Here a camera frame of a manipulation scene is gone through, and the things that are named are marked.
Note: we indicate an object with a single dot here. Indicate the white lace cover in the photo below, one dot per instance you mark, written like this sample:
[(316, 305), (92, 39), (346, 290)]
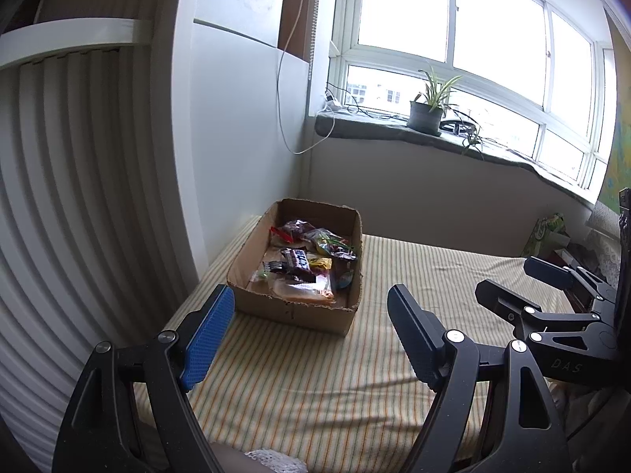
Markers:
[(604, 251)]

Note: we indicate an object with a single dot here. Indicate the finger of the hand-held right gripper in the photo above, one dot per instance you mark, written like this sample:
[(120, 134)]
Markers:
[(498, 298), (544, 268)]

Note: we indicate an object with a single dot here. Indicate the striped blanket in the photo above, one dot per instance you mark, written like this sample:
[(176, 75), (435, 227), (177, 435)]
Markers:
[(320, 379)]

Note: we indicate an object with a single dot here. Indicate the dark wooden cabinet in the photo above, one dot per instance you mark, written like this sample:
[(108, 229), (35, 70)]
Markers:
[(562, 255)]

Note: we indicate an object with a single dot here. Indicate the cardboard box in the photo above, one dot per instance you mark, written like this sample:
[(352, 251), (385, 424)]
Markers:
[(296, 318)]

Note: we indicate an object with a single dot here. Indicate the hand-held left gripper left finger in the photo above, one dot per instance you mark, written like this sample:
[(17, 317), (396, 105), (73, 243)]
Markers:
[(207, 340)]

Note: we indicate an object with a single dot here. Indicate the white power strip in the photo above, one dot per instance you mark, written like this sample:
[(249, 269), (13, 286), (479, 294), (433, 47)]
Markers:
[(333, 103)]

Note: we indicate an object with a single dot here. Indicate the white window frame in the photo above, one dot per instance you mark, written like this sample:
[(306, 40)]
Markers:
[(389, 56)]

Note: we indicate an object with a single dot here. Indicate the pale crumpled cloth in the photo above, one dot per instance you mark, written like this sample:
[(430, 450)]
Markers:
[(581, 396)]

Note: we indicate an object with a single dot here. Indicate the brown chocolate bar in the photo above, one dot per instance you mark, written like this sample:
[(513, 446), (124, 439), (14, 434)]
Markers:
[(298, 258)]

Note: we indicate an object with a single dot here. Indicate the white wardrobe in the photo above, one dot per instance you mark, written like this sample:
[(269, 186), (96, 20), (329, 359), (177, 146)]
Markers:
[(236, 108)]

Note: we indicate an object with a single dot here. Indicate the potted spider plant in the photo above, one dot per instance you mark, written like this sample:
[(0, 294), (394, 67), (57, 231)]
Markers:
[(424, 116)]

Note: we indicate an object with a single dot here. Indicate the grey window sill mat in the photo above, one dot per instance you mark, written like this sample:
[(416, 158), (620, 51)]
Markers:
[(369, 130)]

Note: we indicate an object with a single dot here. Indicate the white wooden beam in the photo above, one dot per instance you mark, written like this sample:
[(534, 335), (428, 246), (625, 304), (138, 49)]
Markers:
[(74, 42)]

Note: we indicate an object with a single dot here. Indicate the white lace garment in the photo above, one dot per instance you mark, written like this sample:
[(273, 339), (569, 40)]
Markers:
[(276, 462)]

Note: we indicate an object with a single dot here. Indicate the clear bag of dark dates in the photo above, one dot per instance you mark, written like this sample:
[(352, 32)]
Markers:
[(298, 229)]

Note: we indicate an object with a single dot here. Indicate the yellow green wall poster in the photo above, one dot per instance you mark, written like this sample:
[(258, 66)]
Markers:
[(622, 167)]

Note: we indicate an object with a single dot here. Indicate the white slatted door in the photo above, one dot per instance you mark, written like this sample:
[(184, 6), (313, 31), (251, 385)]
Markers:
[(74, 207)]

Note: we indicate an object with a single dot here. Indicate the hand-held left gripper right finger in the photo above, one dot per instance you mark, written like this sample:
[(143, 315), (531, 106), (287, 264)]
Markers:
[(414, 340)]

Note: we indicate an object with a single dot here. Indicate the person's leg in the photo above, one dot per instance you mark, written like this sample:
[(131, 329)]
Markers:
[(229, 460)]

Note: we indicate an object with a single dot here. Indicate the green gift bag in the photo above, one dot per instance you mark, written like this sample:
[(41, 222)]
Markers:
[(540, 236)]

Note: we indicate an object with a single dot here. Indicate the black headset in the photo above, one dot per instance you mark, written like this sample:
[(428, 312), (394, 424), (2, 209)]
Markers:
[(456, 125)]

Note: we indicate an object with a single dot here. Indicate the red snack packet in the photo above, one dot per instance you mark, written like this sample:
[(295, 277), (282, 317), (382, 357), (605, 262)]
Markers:
[(278, 233)]

